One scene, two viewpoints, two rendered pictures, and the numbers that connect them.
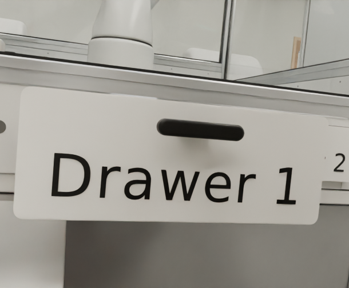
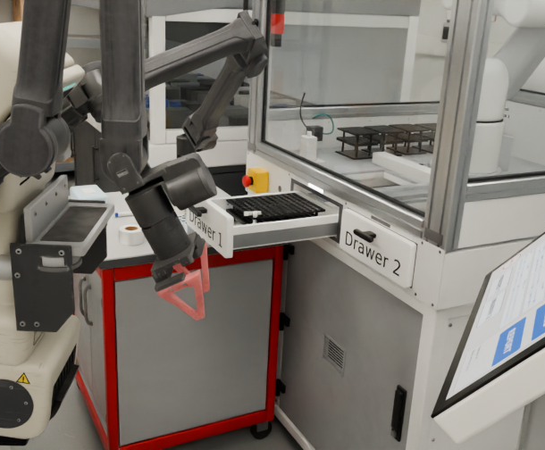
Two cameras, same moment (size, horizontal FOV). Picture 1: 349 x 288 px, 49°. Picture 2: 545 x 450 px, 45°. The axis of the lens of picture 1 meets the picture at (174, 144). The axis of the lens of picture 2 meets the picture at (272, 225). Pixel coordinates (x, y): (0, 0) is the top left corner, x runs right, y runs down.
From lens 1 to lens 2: 179 cm
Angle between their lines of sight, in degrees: 77
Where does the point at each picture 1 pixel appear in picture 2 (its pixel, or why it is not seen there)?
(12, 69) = (284, 161)
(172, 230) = (331, 274)
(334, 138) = (394, 245)
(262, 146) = (215, 221)
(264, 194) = (216, 239)
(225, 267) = (350, 313)
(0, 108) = (280, 179)
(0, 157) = not seen: hidden behind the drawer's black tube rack
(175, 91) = (328, 185)
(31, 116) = not seen: hidden behind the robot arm
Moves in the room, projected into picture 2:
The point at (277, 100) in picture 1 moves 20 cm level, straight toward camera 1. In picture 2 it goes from (374, 205) to (294, 200)
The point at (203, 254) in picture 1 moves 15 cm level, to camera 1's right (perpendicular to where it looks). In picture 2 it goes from (341, 297) to (359, 322)
